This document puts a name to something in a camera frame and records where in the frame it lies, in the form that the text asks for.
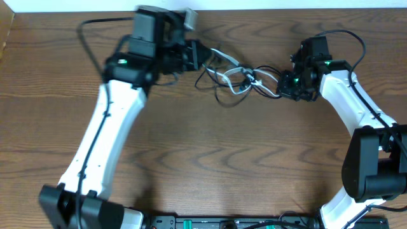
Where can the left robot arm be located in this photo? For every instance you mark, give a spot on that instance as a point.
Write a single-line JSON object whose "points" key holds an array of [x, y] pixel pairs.
{"points": [[81, 198]]}

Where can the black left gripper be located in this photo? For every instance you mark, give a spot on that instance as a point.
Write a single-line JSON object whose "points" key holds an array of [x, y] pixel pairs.
{"points": [[191, 62]]}

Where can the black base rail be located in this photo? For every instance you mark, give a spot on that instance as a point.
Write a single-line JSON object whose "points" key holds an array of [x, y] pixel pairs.
{"points": [[173, 222]]}

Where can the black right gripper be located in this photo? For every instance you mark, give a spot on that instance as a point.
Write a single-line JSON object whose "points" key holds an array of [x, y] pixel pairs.
{"points": [[283, 88]]}

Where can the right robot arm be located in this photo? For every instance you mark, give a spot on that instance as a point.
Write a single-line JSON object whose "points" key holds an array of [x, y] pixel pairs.
{"points": [[374, 169]]}

